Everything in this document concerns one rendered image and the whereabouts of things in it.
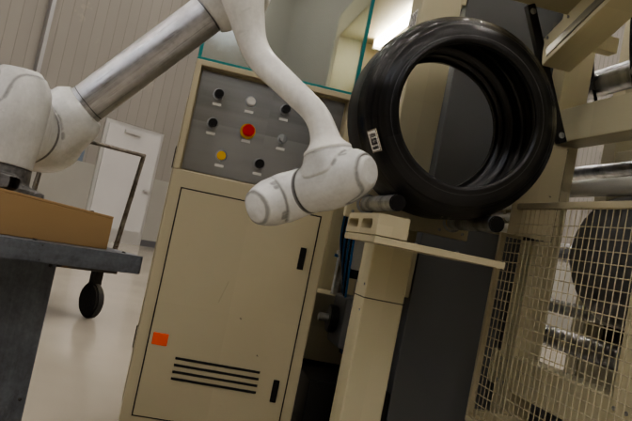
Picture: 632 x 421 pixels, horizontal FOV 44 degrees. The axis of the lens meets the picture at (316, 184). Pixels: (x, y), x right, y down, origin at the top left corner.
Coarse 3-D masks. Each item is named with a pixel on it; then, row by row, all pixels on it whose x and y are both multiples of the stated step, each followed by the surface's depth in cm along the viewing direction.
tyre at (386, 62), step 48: (384, 48) 215; (432, 48) 209; (480, 48) 235; (528, 48) 218; (384, 96) 207; (528, 96) 231; (384, 144) 207; (528, 144) 232; (384, 192) 220; (432, 192) 208; (480, 192) 210
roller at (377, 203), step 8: (360, 200) 240; (368, 200) 230; (376, 200) 220; (384, 200) 212; (392, 200) 207; (400, 200) 207; (368, 208) 231; (376, 208) 222; (384, 208) 214; (392, 208) 207; (400, 208) 207
